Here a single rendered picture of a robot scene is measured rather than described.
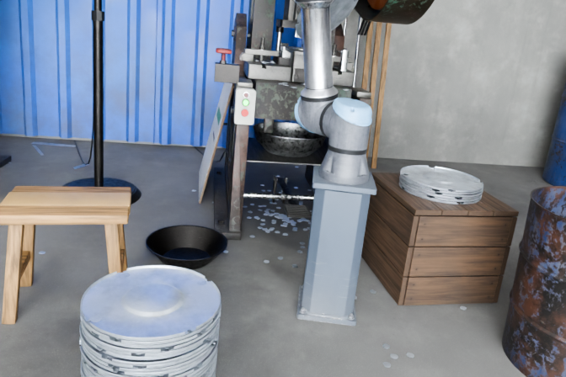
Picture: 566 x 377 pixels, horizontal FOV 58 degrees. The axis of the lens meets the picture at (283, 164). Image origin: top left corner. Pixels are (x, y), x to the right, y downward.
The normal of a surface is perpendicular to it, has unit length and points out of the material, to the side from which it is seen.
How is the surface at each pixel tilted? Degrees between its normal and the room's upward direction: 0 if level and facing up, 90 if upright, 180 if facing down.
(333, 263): 90
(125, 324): 0
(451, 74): 90
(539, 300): 92
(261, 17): 90
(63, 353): 0
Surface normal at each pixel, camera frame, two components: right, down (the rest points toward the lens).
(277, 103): 0.13, 0.29
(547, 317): -0.84, 0.11
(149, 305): 0.10, -0.96
